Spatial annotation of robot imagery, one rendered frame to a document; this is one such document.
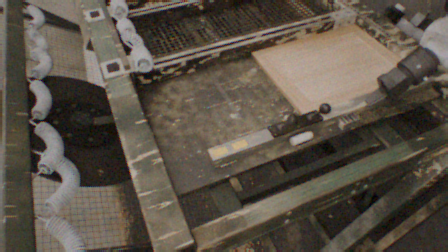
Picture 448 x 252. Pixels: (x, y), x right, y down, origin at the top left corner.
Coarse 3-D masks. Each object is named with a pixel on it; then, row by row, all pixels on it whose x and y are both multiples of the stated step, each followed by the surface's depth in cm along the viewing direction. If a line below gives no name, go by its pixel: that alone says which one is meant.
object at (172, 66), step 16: (320, 16) 156; (336, 16) 155; (352, 16) 156; (256, 32) 147; (272, 32) 149; (288, 32) 147; (304, 32) 151; (320, 32) 155; (208, 48) 140; (224, 48) 140; (240, 48) 142; (256, 48) 146; (160, 64) 134; (176, 64) 134; (192, 64) 138; (208, 64) 141; (144, 80) 133; (160, 80) 137
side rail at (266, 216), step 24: (408, 144) 107; (432, 144) 107; (360, 168) 101; (384, 168) 101; (408, 168) 112; (288, 192) 96; (312, 192) 96; (336, 192) 99; (360, 192) 107; (240, 216) 91; (264, 216) 91; (288, 216) 97; (216, 240) 87; (240, 240) 94
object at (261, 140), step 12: (420, 84) 128; (432, 84) 131; (360, 96) 124; (336, 108) 120; (348, 108) 120; (360, 108) 121; (372, 108) 124; (324, 120) 116; (264, 132) 113; (300, 132) 115; (228, 144) 110; (252, 144) 109; (264, 144) 111; (276, 144) 114; (228, 156) 107; (240, 156) 110
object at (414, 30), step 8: (392, 8) 158; (400, 8) 159; (392, 16) 161; (400, 16) 161; (416, 16) 151; (424, 16) 148; (400, 24) 158; (408, 24) 155; (416, 24) 150; (424, 24) 147; (408, 32) 155; (416, 32) 152; (416, 40) 152
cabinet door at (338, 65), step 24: (288, 48) 148; (312, 48) 148; (336, 48) 148; (360, 48) 148; (384, 48) 147; (288, 72) 137; (312, 72) 137; (336, 72) 137; (360, 72) 137; (384, 72) 136; (288, 96) 127; (312, 96) 128; (336, 96) 127
